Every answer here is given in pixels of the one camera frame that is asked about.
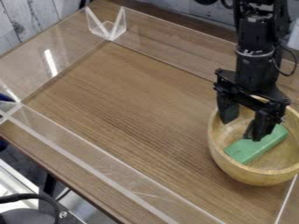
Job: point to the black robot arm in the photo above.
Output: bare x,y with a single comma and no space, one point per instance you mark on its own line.
262,22

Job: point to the blue object at edge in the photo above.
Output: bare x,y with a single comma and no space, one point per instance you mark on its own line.
5,98

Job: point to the metal table bracket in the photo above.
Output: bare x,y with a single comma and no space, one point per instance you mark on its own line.
67,216

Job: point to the clear acrylic tray wall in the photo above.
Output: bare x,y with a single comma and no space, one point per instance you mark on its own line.
111,115

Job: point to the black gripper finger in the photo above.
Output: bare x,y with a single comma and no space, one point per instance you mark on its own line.
262,124
228,108

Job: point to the clear acrylic corner bracket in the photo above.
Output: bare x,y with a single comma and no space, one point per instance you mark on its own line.
107,30

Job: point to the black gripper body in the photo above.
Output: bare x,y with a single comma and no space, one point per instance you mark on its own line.
251,84

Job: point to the green rectangular block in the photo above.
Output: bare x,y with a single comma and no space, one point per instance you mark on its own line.
246,150

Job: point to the light wooden bowl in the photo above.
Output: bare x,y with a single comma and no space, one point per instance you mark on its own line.
270,169

